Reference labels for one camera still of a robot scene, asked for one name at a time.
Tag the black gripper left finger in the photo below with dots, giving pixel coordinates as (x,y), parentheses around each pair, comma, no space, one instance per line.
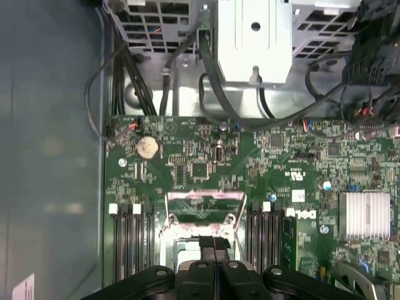
(206,281)

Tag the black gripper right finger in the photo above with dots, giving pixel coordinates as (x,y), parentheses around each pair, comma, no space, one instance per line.
(231,281)

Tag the silver topped CPU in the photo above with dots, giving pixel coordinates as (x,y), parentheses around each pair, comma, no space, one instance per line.
(187,251)

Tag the metal socket cover frame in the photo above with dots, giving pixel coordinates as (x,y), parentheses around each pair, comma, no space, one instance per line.
(206,196)

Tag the CPU socket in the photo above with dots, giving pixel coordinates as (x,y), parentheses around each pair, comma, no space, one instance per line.
(167,250)

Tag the thin metal locking lever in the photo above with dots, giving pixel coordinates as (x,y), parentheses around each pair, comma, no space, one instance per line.
(240,247)

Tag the RAM slot black clips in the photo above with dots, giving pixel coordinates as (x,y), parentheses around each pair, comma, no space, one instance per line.
(125,243)
(150,237)
(277,240)
(255,237)

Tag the RAM slot white clips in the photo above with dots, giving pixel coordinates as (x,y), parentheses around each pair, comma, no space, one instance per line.
(137,243)
(266,240)
(116,243)

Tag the green RAM stick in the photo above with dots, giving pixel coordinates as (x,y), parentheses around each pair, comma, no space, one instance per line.
(289,237)

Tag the green motherboard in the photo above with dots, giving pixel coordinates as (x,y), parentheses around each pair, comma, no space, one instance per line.
(281,162)

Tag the round coin battery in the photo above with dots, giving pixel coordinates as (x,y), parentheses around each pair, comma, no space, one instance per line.
(147,147)

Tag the silver finned heatsink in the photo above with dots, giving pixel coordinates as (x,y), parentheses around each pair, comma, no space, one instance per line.
(364,215)

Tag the grey open PC case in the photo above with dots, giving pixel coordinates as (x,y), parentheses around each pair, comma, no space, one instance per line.
(47,125)

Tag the perforated metal drive cage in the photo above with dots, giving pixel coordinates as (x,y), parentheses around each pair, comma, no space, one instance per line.
(156,51)

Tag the black power connector cluster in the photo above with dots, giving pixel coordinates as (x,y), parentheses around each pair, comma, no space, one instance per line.
(375,72)

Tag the silver metal drive bracket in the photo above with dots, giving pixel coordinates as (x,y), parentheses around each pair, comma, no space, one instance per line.
(250,50)

